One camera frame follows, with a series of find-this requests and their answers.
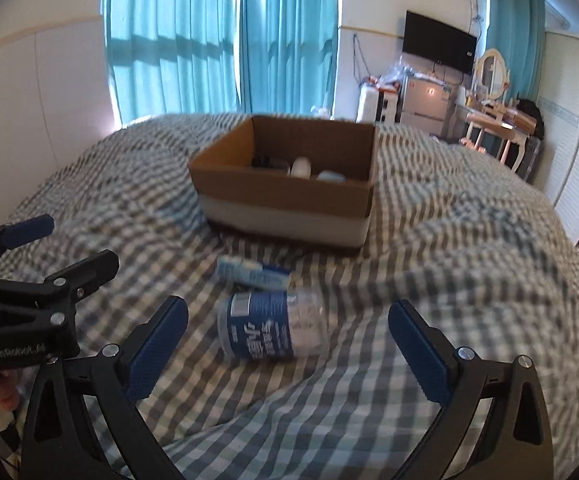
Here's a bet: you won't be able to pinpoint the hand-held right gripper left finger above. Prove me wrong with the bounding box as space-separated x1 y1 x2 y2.
21 295 190 480

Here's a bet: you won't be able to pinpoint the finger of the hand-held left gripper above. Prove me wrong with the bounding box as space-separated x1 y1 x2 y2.
0 214 55 273
0 249 120 326

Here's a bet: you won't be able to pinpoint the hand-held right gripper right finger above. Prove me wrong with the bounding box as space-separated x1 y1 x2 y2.
387 300 555 480

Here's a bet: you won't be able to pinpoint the clear plastic jar blue label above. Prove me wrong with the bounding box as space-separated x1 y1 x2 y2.
218 287 327 361

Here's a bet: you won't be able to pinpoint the small tissue packet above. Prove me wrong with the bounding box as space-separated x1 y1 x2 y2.
216 255 293 291

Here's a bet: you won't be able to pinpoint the brown cardboard box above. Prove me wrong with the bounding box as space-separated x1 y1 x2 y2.
188 115 380 257

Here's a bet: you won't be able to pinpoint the grey checked blanket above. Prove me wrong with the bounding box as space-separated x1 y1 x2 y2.
0 112 579 480

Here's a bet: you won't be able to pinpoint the dark suitcase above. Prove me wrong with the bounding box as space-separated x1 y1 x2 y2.
522 137 545 183

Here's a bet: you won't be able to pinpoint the wide teal curtain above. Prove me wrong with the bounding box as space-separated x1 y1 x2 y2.
100 0 245 126

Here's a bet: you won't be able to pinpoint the white dressing table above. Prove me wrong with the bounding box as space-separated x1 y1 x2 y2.
457 100 533 181

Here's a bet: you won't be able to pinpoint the wooden chair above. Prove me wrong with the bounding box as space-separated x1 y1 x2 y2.
462 112 515 161

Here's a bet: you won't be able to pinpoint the silver small fridge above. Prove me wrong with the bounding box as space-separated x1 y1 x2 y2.
398 77 457 136

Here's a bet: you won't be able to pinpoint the white suitcase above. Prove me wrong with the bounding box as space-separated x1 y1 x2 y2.
355 85 400 123

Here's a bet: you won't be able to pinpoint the black bag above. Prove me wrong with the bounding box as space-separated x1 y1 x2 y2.
514 99 545 138

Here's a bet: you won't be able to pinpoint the white slatted wardrobe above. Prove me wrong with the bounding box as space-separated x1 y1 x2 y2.
539 30 579 261

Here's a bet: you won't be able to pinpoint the clear plastic bag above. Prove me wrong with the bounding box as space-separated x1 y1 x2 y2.
377 62 415 91

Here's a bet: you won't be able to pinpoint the oval white mirror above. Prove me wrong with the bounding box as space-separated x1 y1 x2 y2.
473 48 511 101

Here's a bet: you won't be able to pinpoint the narrow teal curtain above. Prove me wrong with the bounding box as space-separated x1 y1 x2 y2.
484 0 546 106

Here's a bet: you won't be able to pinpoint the black wall television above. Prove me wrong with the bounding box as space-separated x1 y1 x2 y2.
401 10 478 74

